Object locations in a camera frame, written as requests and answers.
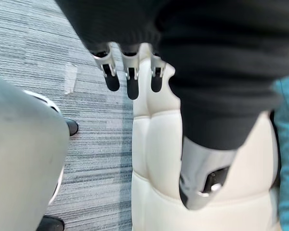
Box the clear floor tape patch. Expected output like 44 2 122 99
64 65 78 95

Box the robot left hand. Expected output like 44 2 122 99
54 0 289 210

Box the cream quilted cushion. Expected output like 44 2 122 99
131 42 282 231

